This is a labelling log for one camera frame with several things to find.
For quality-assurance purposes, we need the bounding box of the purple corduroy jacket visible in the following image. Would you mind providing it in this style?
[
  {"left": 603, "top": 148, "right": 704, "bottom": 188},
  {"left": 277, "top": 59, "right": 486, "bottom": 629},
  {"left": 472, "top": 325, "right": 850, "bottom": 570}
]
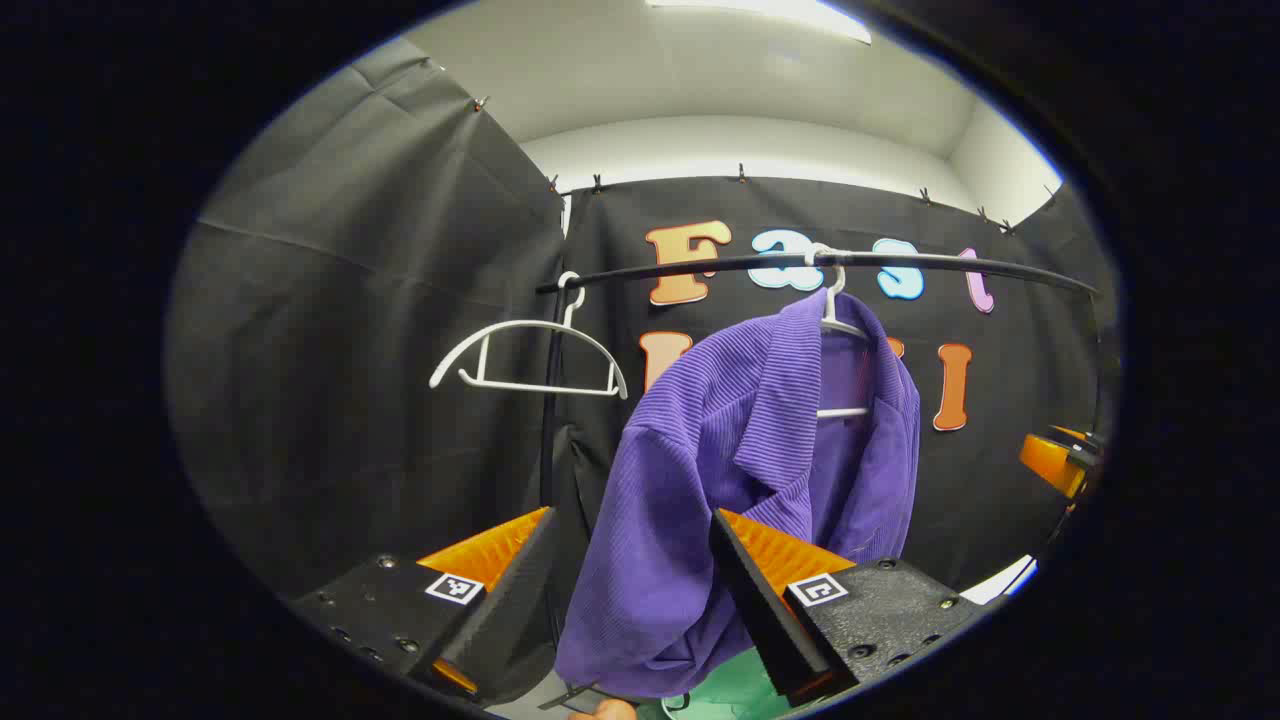
[{"left": 555, "top": 288, "right": 923, "bottom": 701}]

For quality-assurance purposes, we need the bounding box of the black backdrop cloth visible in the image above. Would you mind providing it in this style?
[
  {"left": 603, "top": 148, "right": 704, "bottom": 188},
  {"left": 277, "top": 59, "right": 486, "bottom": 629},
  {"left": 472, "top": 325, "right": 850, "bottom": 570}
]
[{"left": 165, "top": 38, "right": 1121, "bottom": 701}]

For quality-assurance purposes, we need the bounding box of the green laundry hamper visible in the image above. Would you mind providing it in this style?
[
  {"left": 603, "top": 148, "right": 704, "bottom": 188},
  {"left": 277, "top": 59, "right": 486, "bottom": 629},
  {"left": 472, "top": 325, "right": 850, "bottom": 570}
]
[{"left": 640, "top": 645, "right": 801, "bottom": 720}]

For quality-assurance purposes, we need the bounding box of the black clothes rack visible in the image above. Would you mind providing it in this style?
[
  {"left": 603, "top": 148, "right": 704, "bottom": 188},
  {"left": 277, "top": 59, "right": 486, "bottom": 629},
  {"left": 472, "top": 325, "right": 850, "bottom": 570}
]
[{"left": 537, "top": 250, "right": 1106, "bottom": 651}]

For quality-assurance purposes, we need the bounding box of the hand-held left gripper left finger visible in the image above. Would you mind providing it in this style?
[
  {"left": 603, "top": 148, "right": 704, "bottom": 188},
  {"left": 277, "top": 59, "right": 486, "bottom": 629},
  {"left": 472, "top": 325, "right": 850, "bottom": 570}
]
[{"left": 288, "top": 505, "right": 561, "bottom": 701}]

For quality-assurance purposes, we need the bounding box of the row of black clips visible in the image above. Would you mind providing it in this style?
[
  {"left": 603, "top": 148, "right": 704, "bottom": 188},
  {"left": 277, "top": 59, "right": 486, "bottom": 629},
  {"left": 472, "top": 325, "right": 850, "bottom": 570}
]
[{"left": 470, "top": 95, "right": 1061, "bottom": 236}]

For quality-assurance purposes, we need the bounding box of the ceiling light panel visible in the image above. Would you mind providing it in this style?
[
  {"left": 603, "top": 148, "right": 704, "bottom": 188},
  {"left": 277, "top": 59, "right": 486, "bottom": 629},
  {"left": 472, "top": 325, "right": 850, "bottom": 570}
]
[{"left": 645, "top": 0, "right": 871, "bottom": 46}]

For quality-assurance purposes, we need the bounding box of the white plastic hanger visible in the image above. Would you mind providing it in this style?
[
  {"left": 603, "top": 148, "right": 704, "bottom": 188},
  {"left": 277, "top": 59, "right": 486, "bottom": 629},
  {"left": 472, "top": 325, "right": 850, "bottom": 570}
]
[
  {"left": 805, "top": 243, "right": 871, "bottom": 419},
  {"left": 430, "top": 270, "right": 629, "bottom": 401}
]

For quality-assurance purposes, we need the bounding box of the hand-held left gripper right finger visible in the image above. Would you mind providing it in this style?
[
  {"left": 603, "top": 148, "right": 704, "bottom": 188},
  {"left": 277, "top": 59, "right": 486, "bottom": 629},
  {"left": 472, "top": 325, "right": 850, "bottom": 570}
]
[{"left": 708, "top": 507, "right": 991, "bottom": 707}]

